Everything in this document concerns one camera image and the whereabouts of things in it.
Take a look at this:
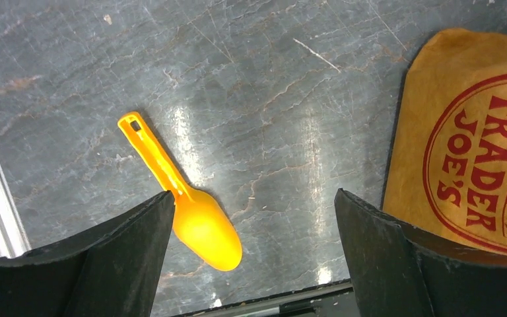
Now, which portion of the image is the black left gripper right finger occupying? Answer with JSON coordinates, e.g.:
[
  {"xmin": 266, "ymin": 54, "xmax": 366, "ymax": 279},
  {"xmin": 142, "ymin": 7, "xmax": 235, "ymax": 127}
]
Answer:
[{"xmin": 334, "ymin": 189, "xmax": 507, "ymax": 316}]

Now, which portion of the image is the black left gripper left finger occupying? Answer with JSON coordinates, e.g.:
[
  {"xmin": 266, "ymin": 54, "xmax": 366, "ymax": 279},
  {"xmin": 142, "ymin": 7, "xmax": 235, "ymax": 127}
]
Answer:
[{"xmin": 0, "ymin": 192, "xmax": 175, "ymax": 316}]

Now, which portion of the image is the brown paper grocery bag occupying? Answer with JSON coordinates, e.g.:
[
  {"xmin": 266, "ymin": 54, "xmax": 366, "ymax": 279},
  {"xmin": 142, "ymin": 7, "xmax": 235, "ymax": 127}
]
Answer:
[{"xmin": 382, "ymin": 28, "xmax": 507, "ymax": 255}]

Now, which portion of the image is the yellow plastic scoop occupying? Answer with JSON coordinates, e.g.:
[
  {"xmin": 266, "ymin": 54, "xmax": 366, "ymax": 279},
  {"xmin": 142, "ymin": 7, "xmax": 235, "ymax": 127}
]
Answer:
[{"xmin": 118, "ymin": 112, "xmax": 242, "ymax": 271}]

